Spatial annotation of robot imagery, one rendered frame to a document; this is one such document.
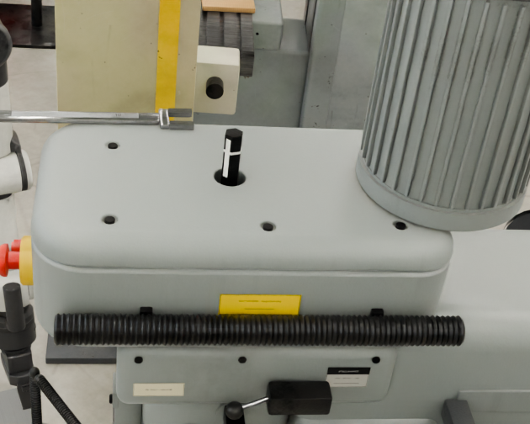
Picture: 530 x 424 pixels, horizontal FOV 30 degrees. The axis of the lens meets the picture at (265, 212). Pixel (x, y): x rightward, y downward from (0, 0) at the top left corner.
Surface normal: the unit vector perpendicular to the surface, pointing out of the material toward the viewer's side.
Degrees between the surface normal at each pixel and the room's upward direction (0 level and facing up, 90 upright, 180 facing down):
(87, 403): 0
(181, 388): 90
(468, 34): 90
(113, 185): 0
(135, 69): 90
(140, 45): 90
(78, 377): 0
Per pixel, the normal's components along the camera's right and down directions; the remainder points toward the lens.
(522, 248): 0.11, -0.80
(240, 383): 0.11, 0.60
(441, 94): -0.42, 0.50
